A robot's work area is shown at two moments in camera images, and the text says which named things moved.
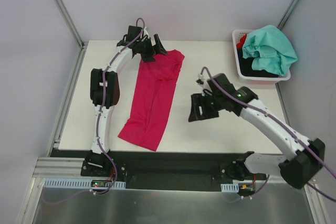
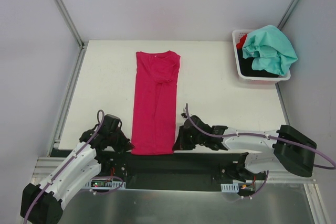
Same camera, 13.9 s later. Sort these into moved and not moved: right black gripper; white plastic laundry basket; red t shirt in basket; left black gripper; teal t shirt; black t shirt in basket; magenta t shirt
Moved: left black gripper; right black gripper; magenta t shirt
Not moved: white plastic laundry basket; red t shirt in basket; black t shirt in basket; teal t shirt
